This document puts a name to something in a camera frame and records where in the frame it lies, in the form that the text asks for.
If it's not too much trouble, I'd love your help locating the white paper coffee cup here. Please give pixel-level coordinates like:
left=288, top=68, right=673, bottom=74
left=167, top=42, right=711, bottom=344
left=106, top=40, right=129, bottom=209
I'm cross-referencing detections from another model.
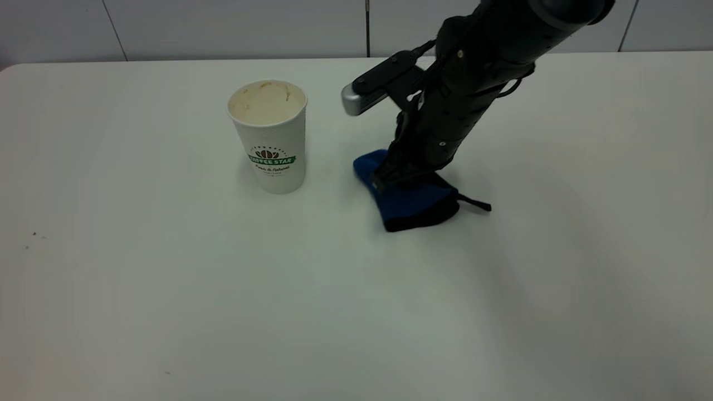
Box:
left=227, top=80, right=308, bottom=195

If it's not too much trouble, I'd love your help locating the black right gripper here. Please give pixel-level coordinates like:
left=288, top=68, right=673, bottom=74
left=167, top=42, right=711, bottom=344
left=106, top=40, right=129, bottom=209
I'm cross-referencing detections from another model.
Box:
left=370, top=60, right=503, bottom=193

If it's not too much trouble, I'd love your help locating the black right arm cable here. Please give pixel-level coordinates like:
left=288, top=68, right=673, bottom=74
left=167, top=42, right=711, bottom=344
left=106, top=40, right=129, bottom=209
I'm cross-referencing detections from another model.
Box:
left=497, top=63, right=536, bottom=100

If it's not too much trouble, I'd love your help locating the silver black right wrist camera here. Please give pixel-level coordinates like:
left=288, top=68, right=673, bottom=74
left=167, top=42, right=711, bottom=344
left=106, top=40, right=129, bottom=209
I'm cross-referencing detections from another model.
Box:
left=341, top=50, right=433, bottom=116

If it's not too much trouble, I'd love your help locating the blue cloth with black trim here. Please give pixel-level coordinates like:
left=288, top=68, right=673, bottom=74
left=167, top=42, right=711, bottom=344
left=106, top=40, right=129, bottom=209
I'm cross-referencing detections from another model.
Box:
left=353, top=149, right=492, bottom=233

